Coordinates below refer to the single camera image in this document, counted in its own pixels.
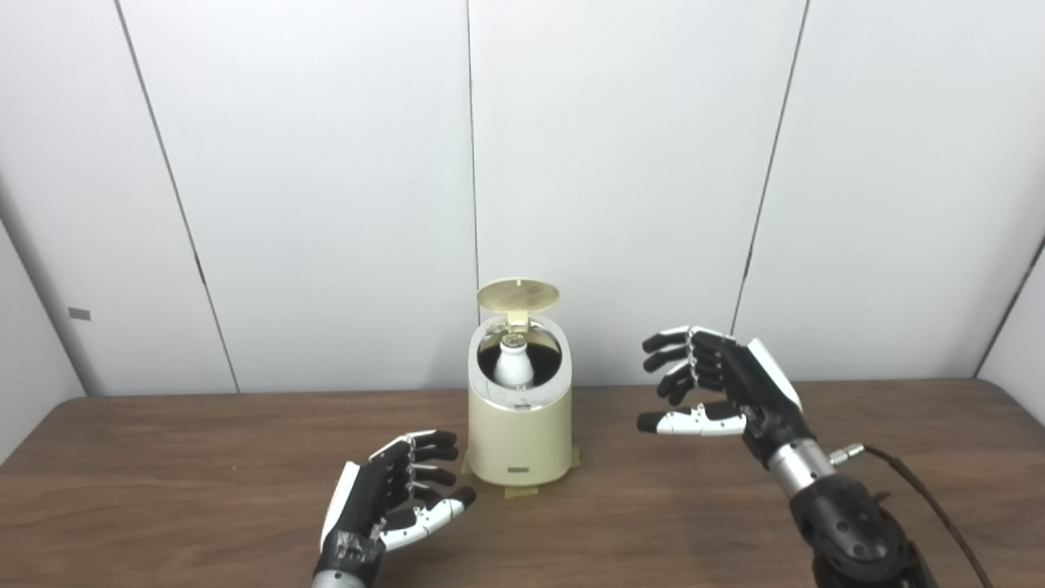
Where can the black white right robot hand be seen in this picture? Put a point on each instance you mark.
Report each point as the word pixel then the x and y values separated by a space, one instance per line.
pixel 755 388

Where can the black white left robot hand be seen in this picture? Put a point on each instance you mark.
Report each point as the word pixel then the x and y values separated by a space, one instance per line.
pixel 363 498

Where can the small white plastic bottle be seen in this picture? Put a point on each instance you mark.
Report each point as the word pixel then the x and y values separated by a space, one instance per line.
pixel 513 367

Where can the cream round bin lid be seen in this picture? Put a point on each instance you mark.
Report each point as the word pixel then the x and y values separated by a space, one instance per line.
pixel 518 294

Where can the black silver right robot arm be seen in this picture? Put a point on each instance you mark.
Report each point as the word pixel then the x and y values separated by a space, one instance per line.
pixel 853 523

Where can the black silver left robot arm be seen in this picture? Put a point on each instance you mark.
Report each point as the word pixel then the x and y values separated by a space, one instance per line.
pixel 336 580

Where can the cream-colored round bin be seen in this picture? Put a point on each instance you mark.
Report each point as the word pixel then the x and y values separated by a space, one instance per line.
pixel 518 441

